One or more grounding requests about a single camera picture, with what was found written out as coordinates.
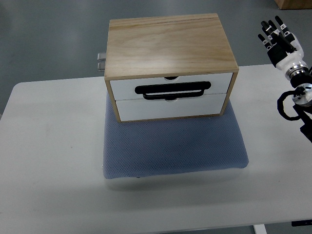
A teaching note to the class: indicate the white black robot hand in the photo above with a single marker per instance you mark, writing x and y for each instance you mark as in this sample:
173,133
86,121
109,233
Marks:
283,48

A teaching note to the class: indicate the white top drawer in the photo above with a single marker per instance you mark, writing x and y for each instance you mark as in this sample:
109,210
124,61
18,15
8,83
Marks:
125,89

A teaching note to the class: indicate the white drawer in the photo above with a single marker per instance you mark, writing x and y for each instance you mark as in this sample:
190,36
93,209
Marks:
125,89
141,109

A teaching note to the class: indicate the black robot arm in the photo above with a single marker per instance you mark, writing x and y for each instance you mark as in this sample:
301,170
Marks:
301,80

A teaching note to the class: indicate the wooden drawer cabinet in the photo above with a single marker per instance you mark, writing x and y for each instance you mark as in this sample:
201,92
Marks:
168,47

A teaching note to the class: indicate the white bottom drawer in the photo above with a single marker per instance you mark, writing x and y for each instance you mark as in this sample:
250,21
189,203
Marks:
141,109

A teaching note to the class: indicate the cardboard box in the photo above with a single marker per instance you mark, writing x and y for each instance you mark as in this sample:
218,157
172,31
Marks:
294,4

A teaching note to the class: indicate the blue textured mat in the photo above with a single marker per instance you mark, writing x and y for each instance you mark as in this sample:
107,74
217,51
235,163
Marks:
175,146

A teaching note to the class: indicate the black table control panel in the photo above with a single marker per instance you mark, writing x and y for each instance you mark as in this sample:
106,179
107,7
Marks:
301,223

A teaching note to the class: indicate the white table leg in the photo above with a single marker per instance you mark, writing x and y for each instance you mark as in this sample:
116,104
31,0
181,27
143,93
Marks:
259,229

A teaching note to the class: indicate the grey metal table bracket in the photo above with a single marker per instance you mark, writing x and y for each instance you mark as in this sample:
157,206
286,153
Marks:
101,60

